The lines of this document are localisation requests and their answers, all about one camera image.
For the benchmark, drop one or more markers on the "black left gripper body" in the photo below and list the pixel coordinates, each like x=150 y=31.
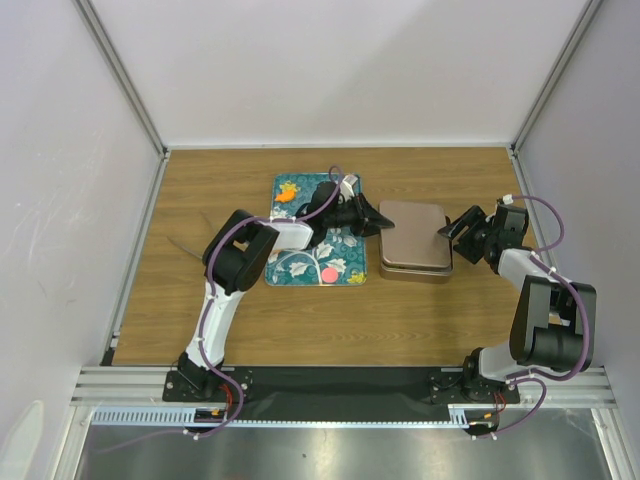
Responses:
x=337 y=219

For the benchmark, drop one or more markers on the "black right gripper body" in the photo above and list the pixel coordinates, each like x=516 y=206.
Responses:
x=473 y=241

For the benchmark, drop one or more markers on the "rose gold tin lid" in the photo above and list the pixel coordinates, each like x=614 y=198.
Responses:
x=414 y=243

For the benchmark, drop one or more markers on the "rose gold cookie tin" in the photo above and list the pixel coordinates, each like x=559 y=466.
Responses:
x=428 y=276

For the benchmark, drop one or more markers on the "metal slotted tongs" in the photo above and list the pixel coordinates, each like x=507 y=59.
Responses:
x=186 y=248

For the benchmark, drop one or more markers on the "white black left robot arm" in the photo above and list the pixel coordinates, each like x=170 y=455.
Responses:
x=235 y=259

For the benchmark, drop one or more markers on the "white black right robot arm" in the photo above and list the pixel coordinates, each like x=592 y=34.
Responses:
x=552 y=334

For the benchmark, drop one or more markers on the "teal floral serving tray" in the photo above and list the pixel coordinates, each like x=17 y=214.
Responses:
x=340 y=249

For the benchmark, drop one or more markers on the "pink round cookie lower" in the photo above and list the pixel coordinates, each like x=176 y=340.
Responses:
x=330 y=275

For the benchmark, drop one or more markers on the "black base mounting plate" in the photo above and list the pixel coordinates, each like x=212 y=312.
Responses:
x=361 y=394

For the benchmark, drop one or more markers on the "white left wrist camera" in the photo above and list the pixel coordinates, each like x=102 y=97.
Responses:
x=351 y=185

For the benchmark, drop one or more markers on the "aluminium cable rail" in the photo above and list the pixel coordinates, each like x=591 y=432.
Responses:
x=133 y=396

